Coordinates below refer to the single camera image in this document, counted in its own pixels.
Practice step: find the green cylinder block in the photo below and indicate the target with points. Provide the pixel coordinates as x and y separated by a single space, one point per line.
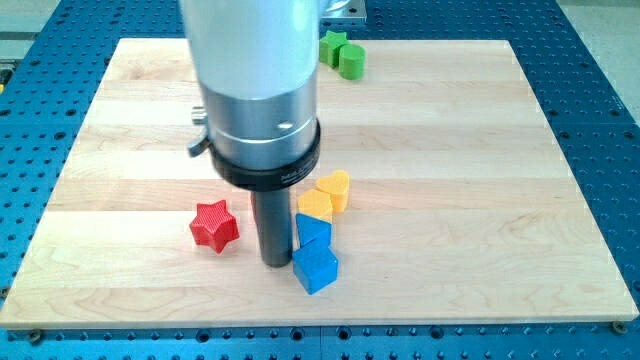
351 61

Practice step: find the red star block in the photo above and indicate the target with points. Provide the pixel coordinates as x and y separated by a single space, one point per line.
214 226

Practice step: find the light wooden board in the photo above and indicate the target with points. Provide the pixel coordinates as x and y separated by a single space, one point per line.
462 207

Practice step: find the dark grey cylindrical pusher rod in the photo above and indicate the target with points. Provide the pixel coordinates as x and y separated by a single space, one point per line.
272 214

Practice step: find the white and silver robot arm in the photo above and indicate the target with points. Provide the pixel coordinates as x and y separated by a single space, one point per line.
256 63

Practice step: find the green star block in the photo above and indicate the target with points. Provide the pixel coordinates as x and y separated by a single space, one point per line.
329 47

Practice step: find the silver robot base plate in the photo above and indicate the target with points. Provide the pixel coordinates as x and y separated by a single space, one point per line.
343 12

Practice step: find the yellow heart block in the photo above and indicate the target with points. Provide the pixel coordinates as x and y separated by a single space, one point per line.
337 186

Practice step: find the blue cube block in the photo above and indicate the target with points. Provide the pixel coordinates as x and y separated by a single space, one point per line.
315 266

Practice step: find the yellow pentagon block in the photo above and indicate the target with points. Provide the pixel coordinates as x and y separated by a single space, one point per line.
317 204

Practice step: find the blue triangle block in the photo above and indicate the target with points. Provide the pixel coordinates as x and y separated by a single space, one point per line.
311 229

